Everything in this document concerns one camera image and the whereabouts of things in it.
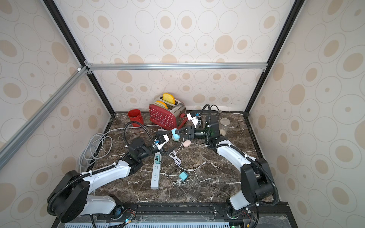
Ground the front yellow toast slice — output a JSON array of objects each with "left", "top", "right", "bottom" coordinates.
[{"left": 155, "top": 100, "right": 168, "bottom": 109}]

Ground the black toaster cord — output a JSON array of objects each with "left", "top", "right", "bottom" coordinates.
[{"left": 186, "top": 104, "right": 222, "bottom": 117}]

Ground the red metal cup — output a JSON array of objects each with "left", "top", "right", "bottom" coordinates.
[{"left": 127, "top": 109, "right": 144, "bottom": 125}]

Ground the grey power strip cord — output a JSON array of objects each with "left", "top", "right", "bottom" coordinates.
[{"left": 77, "top": 124, "right": 163, "bottom": 173}]

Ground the black usb cable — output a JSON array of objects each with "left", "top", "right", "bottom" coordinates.
[{"left": 159, "top": 161, "right": 179, "bottom": 179}]

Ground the left aluminium rail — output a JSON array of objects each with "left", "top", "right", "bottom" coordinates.
[{"left": 1, "top": 66, "right": 88, "bottom": 168}]

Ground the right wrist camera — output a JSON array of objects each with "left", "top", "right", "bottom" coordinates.
[{"left": 186, "top": 113, "right": 202, "bottom": 128}]

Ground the rear yellow toast slice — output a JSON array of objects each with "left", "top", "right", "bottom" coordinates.
[{"left": 162, "top": 93, "right": 176, "bottom": 105}]

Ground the red toaster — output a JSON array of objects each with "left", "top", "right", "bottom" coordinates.
[{"left": 149, "top": 95, "right": 188, "bottom": 130}]

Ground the blue earbud case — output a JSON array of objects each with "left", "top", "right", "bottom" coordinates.
[{"left": 171, "top": 128, "right": 180, "bottom": 142}]

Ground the horizontal aluminium rail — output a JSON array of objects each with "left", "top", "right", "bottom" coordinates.
[{"left": 87, "top": 62, "right": 268, "bottom": 71}]

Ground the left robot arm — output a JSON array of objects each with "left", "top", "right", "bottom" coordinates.
[{"left": 47, "top": 121, "right": 169, "bottom": 223}]

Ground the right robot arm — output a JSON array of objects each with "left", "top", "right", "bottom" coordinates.
[{"left": 175, "top": 104, "right": 279, "bottom": 216}]

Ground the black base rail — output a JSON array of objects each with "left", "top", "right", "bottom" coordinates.
[{"left": 52, "top": 200, "right": 297, "bottom": 228}]

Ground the yellow toast slice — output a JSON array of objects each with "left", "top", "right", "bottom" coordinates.
[
  {"left": 162, "top": 93, "right": 176, "bottom": 105},
  {"left": 155, "top": 100, "right": 168, "bottom": 109}
]

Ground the white power strip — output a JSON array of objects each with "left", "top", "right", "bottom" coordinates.
[{"left": 150, "top": 129, "right": 165, "bottom": 190}]

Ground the teal charger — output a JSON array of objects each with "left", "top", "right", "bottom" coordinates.
[
  {"left": 155, "top": 154, "right": 161, "bottom": 164},
  {"left": 179, "top": 171, "right": 188, "bottom": 181}
]

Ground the white usb cable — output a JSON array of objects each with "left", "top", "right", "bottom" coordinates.
[{"left": 168, "top": 138, "right": 212, "bottom": 184}]

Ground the pink earbud case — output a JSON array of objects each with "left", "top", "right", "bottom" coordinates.
[{"left": 183, "top": 140, "right": 192, "bottom": 148}]

